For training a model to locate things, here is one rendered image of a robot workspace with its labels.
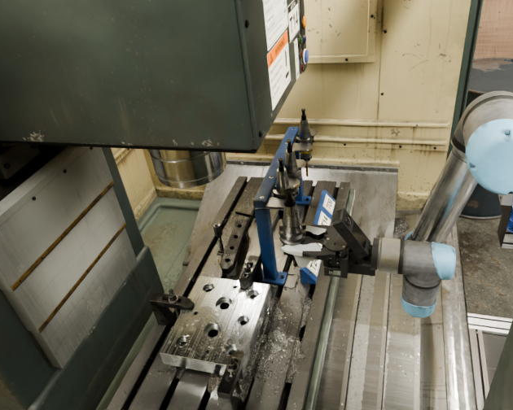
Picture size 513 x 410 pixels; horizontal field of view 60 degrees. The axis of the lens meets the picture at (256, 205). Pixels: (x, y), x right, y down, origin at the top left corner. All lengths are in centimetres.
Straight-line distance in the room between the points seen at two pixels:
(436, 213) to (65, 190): 95
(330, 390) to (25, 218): 95
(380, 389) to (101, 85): 110
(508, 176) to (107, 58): 68
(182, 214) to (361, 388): 137
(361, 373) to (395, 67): 113
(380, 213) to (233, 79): 135
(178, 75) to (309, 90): 123
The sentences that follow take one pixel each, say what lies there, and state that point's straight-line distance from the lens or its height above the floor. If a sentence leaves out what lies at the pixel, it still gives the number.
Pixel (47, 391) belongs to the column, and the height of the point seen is 87.
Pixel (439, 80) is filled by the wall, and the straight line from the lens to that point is 191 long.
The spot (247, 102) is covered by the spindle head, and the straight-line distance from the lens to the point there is 75.
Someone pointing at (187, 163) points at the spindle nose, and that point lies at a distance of 92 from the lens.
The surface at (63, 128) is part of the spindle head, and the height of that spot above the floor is 162.
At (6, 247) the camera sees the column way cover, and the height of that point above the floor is 134.
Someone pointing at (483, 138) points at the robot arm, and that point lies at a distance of 81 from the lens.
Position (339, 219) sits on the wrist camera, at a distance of 94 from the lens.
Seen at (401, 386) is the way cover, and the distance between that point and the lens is 147.
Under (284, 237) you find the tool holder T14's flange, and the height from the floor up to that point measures 132.
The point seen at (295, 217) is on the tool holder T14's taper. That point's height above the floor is 137.
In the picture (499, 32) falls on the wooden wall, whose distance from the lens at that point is 358.
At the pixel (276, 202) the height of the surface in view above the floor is 122.
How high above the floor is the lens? 196
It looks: 36 degrees down
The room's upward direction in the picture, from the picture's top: 8 degrees counter-clockwise
